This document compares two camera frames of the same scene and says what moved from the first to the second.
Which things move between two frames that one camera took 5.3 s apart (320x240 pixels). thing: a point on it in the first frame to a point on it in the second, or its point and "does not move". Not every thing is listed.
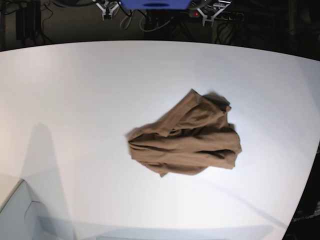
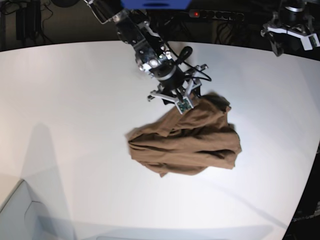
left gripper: x=107 y=7 to x=176 y=84
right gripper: x=209 y=11 to x=292 y=21
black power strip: x=225 y=15 does not move
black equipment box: x=28 y=20 does not move
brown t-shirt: x=194 y=138 does not move
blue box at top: x=156 y=4 does not move
